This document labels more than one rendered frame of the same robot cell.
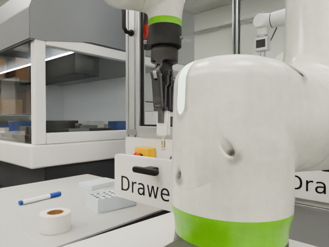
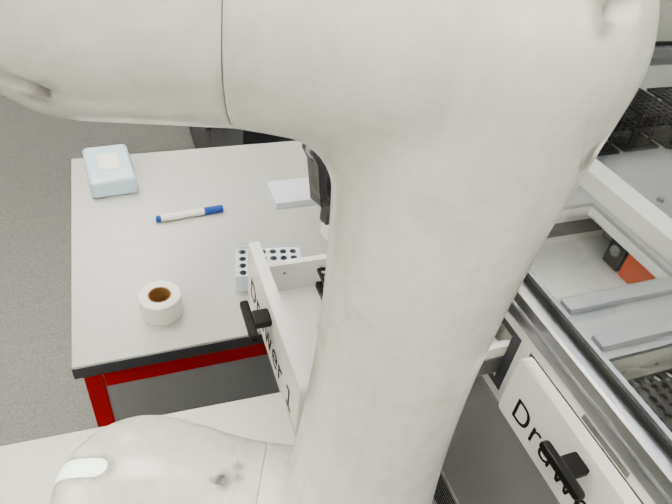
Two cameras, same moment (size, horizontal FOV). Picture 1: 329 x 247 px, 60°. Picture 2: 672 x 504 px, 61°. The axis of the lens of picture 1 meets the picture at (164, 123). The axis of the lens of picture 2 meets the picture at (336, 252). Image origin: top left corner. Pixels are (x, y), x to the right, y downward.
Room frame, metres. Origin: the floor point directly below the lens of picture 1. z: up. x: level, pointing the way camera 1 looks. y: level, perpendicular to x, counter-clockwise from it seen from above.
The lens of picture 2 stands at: (0.18, -0.28, 1.50)
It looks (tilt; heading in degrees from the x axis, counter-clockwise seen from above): 40 degrees down; 24
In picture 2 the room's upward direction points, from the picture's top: 7 degrees clockwise
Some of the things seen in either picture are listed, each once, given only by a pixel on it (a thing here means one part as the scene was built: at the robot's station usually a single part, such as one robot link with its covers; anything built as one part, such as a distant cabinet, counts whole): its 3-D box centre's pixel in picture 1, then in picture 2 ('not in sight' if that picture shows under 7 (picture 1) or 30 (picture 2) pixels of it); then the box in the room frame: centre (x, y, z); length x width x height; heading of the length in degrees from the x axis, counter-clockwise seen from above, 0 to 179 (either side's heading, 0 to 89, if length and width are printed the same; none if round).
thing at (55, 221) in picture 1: (55, 220); (160, 302); (0.67, 0.26, 0.78); 0.07 x 0.07 x 0.04
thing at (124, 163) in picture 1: (157, 182); (275, 331); (0.65, 0.02, 0.87); 0.29 x 0.02 x 0.11; 48
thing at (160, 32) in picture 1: (163, 38); not in sight; (0.78, 0.00, 1.24); 0.12 x 0.09 x 0.06; 67
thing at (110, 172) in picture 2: not in sight; (109, 169); (0.91, 0.62, 0.78); 0.15 x 0.10 x 0.04; 53
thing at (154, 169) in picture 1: (149, 170); (257, 319); (0.63, 0.03, 0.91); 0.07 x 0.04 x 0.01; 48
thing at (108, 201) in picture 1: (111, 199); (268, 267); (0.85, 0.16, 0.78); 0.12 x 0.08 x 0.04; 128
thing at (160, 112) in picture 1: (159, 113); (322, 209); (0.75, 0.01, 1.03); 0.03 x 0.01 x 0.05; 157
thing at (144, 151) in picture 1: (144, 156); not in sight; (1.08, 0.08, 0.88); 0.07 x 0.05 x 0.07; 48
